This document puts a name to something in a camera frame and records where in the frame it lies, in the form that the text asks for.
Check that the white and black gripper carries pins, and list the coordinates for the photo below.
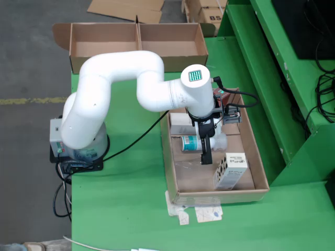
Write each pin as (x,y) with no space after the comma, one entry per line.
(206,128)

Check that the cow print hand cream box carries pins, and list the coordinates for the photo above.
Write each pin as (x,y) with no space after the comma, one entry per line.
(230,177)

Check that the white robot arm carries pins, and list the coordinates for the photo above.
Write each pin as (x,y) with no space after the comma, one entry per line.
(117,65)

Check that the gray robot base control box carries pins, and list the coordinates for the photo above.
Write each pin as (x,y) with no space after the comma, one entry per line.
(56,136)

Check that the shallow cardboard tray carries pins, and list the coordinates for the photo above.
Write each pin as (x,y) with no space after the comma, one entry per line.
(204,177)

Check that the long white carton box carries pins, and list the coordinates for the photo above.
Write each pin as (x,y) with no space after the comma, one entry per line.
(180,125)

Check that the dark red carton box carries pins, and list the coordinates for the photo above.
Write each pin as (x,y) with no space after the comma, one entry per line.
(225,98)

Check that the BS printed cardboard box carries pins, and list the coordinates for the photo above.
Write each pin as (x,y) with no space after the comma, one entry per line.
(209,17)

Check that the plain brown cardboard box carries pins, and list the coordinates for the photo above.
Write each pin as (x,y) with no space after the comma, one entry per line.
(192,5)

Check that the two-compartment cardboard box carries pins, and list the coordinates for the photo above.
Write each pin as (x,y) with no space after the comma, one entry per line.
(104,44)

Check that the white bottle teal label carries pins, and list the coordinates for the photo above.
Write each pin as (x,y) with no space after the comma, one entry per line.
(191,143)

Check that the paper scrap with blue mark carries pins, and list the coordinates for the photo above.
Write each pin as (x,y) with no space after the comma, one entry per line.
(206,214)

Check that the taped white paper scrap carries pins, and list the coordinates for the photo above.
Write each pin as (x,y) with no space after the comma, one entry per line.
(183,218)

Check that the green metal shelf unit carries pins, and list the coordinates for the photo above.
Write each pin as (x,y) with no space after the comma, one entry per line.
(272,39)

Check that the black monitor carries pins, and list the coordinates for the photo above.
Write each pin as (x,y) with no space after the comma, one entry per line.
(308,26)

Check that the beige shoe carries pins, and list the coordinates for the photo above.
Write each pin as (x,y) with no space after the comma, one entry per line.
(34,246)

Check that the blue jeans leg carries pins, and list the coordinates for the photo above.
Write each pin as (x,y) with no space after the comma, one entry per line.
(11,247)

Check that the gray wrist camera mount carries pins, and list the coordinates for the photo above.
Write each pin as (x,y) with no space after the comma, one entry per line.
(231,117)

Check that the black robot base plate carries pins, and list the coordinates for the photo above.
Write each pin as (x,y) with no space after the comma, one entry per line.
(89,167)

